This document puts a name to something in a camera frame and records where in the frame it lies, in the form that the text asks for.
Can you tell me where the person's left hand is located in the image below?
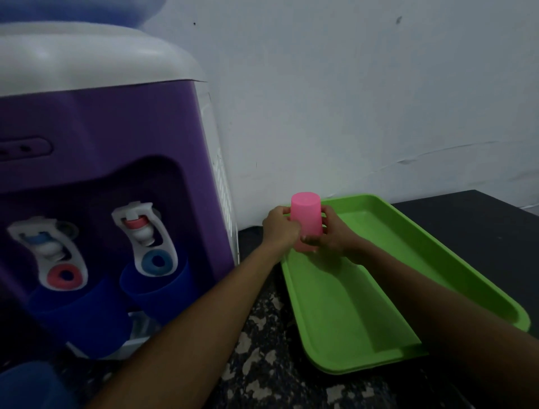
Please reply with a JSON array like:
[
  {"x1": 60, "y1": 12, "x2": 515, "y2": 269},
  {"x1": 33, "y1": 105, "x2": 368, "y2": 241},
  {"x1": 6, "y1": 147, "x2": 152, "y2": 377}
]
[{"x1": 262, "y1": 206, "x2": 302, "y2": 252}]

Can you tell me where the person's right hand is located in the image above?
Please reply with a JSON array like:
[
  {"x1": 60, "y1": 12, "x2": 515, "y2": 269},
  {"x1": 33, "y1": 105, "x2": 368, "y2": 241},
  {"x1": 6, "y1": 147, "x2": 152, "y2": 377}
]
[{"x1": 301, "y1": 205, "x2": 368, "y2": 258}]

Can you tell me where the pink plastic cup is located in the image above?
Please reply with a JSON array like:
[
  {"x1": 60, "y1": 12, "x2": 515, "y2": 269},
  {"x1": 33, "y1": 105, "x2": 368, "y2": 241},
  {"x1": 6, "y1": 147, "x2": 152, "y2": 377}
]
[{"x1": 291, "y1": 192, "x2": 324, "y2": 253}]

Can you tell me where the person's left forearm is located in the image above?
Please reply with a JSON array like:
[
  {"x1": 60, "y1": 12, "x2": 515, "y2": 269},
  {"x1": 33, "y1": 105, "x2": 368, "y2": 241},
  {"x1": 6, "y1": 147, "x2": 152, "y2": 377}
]
[{"x1": 84, "y1": 242, "x2": 291, "y2": 409}]

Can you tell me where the person's right forearm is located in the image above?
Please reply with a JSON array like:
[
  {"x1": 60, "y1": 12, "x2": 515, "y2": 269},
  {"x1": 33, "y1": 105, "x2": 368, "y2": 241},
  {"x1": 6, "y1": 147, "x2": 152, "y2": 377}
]
[{"x1": 345, "y1": 241, "x2": 539, "y2": 409}]

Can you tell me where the green plastic tray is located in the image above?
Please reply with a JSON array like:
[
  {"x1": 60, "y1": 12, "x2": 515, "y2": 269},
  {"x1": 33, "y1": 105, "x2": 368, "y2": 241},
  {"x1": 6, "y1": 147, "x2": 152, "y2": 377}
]
[{"x1": 280, "y1": 193, "x2": 531, "y2": 375}]

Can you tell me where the white tap with red knob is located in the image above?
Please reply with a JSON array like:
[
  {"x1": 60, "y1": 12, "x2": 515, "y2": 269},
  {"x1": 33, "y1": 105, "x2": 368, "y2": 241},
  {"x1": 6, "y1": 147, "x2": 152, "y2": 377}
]
[{"x1": 111, "y1": 201, "x2": 179, "y2": 278}]

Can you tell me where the blue plastic cup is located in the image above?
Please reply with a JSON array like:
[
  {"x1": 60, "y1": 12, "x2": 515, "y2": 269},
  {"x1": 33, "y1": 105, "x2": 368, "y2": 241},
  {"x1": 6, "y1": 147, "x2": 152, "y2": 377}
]
[
  {"x1": 26, "y1": 275, "x2": 132, "y2": 360},
  {"x1": 119, "y1": 258, "x2": 198, "y2": 326}
]

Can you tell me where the purple water dispenser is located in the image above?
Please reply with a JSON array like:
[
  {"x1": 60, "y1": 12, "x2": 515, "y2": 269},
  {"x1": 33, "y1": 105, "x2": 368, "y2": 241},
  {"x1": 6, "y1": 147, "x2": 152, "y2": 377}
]
[{"x1": 0, "y1": 21, "x2": 241, "y2": 371}]

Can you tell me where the white tap with blue knob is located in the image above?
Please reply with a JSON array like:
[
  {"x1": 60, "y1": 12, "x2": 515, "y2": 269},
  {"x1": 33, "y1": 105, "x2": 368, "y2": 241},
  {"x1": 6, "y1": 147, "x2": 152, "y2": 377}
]
[{"x1": 6, "y1": 216, "x2": 89, "y2": 292}]

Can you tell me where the blue water bottle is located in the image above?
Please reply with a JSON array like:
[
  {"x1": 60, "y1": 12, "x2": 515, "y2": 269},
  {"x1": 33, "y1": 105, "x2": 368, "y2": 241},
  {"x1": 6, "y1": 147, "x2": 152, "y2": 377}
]
[{"x1": 0, "y1": 0, "x2": 167, "y2": 29}]

